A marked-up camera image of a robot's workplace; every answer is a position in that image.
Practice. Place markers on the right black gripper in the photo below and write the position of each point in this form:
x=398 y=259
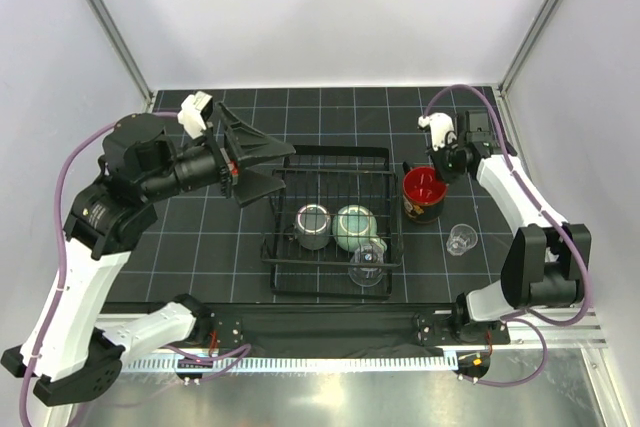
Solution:
x=441 y=174

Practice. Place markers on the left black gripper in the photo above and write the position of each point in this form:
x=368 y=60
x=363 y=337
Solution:
x=242 y=143

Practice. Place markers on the black red skull mug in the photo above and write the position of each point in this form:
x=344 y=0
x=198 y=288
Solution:
x=423 y=193

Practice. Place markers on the small clear glass cup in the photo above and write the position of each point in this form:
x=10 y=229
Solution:
x=462 y=238

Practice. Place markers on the dark green ceramic mug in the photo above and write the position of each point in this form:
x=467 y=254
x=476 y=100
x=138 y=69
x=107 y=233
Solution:
x=311 y=227

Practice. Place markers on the teal speckled ceramic mug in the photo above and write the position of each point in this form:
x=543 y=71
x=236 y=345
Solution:
x=354 y=226

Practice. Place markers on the large clear plastic cup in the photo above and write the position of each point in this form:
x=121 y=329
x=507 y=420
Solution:
x=366 y=265

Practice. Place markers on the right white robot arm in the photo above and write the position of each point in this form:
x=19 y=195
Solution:
x=547 y=262

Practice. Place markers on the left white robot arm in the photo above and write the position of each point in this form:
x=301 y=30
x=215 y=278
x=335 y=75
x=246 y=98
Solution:
x=68 y=359

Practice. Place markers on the black grid table mat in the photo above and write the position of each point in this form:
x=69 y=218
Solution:
x=207 y=246

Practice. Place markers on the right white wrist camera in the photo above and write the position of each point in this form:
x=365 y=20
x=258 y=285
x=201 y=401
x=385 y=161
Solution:
x=441 y=128

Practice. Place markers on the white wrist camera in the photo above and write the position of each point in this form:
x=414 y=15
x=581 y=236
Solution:
x=194 y=114
x=441 y=128

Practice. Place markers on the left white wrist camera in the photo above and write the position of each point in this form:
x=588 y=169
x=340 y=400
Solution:
x=194 y=114

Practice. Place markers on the black wire dish rack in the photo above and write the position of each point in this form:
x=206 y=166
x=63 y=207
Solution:
x=332 y=176

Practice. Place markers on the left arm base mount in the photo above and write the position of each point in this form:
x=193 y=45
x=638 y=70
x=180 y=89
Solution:
x=204 y=333

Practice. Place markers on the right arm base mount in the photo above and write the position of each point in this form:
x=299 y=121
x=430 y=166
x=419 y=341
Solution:
x=469 y=346

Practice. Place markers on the aluminium front rail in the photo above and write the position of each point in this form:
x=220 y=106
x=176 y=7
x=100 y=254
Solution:
x=587 y=334

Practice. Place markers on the white slotted cable duct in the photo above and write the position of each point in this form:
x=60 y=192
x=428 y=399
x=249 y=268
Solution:
x=173 y=363

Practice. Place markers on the left aluminium frame post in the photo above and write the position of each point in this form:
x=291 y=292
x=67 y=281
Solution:
x=106 y=21

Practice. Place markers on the aluminium frame post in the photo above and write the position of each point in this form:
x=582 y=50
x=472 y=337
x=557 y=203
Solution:
x=534 y=33
x=106 y=21

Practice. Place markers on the right aluminium frame post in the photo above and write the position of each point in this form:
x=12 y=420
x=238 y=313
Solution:
x=534 y=33

